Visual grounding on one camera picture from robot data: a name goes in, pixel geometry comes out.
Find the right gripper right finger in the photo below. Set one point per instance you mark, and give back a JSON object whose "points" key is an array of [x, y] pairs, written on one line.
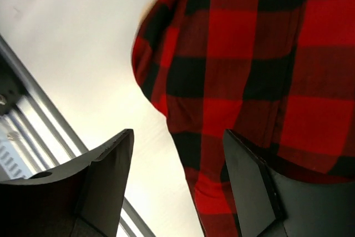
{"points": [[271, 204]]}

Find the red black plaid shirt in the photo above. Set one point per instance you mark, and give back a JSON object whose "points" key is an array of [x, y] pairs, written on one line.
{"points": [[279, 73]]}

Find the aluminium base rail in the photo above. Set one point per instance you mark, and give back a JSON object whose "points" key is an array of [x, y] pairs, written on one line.
{"points": [[35, 137]]}

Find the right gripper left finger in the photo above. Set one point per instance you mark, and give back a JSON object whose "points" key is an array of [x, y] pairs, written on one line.
{"points": [[82, 197]]}

